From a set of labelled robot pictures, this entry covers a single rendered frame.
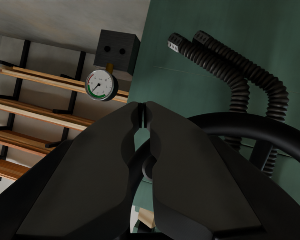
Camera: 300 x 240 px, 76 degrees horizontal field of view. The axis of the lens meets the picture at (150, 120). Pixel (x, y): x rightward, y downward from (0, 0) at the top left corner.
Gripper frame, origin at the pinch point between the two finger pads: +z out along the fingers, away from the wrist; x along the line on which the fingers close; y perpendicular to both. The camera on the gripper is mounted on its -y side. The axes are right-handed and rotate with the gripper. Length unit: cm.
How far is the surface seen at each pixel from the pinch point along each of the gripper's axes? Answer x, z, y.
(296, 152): 15.7, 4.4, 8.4
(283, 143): 14.4, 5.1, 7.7
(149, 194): 0.2, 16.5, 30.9
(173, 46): 4.9, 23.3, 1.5
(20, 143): -177, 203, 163
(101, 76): -8.5, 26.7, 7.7
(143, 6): 0, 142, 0
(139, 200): -2.0, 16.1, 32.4
